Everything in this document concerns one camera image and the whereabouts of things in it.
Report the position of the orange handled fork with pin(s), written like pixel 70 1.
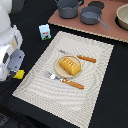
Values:
pixel 69 82

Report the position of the orange bread loaf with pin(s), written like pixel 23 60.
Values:
pixel 70 66

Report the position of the beige bowl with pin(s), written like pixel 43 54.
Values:
pixel 122 15

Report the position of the round wooden plate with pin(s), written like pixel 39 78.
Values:
pixel 61 71

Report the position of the pink stovetop board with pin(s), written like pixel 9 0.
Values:
pixel 108 17

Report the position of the woven beige placemat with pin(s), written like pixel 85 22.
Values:
pixel 62 100

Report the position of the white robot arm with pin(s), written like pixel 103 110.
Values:
pixel 10 37

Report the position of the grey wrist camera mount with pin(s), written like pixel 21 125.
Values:
pixel 15 62

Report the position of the yellow butter box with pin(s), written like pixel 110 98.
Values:
pixel 19 74

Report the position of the grey frying pan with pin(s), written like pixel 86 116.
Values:
pixel 92 15

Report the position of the black burner plate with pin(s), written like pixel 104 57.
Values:
pixel 98 4

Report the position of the white and blue milk carton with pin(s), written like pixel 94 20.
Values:
pixel 44 32

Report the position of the grey cooking pot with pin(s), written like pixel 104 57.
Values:
pixel 68 9

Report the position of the orange handled knife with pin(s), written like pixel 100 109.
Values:
pixel 79 56

